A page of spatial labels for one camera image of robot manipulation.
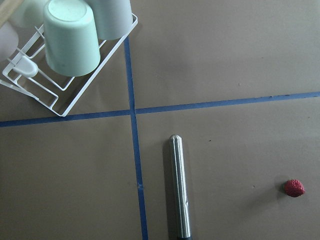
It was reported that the wooden rack handle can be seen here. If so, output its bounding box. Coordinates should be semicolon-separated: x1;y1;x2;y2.
0;0;24;27

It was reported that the pink plastic cup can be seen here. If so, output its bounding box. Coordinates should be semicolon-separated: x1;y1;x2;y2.
0;21;19;62

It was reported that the white wire cup rack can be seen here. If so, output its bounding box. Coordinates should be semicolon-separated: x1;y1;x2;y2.
0;25;129;122

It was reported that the pale white plastic cup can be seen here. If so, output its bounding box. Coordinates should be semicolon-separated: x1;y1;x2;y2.
9;0;48;28

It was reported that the grey plastic cup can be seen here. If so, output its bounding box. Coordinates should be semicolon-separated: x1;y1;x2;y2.
86;0;133;40

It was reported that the red strawberry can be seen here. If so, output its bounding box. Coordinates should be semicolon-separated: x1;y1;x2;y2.
284;179;306;198

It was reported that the mint green plastic cup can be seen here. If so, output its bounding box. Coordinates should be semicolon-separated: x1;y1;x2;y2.
43;0;101;77

